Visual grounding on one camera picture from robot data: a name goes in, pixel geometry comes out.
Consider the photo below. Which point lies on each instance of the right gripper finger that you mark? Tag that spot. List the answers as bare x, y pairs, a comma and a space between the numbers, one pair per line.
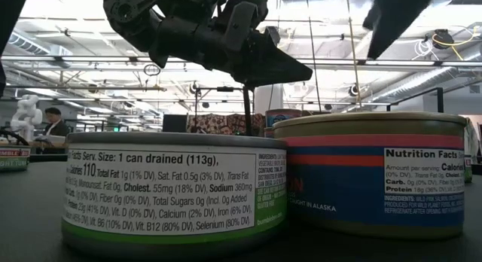
399, 13

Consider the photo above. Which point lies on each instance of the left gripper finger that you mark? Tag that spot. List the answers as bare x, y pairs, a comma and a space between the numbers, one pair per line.
271, 68

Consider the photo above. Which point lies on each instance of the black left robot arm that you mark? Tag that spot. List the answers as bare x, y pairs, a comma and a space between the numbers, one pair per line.
124, 10

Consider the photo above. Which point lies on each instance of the red patterned cloth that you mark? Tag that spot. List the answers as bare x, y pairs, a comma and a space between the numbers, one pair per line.
211, 123

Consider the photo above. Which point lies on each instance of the black panel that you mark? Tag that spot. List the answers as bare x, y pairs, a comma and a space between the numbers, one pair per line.
174, 123

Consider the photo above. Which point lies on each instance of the black metal stand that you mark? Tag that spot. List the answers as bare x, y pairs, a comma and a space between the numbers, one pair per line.
440, 100

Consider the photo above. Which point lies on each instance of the white bag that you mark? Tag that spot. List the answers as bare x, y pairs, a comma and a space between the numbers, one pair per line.
472, 136

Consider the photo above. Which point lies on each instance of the person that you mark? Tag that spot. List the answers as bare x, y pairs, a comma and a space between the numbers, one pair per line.
56, 126

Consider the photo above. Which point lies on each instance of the white robot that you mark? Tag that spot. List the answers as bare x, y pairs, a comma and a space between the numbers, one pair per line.
26, 115

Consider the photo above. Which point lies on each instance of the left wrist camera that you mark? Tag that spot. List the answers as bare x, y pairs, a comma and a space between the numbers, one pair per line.
241, 26

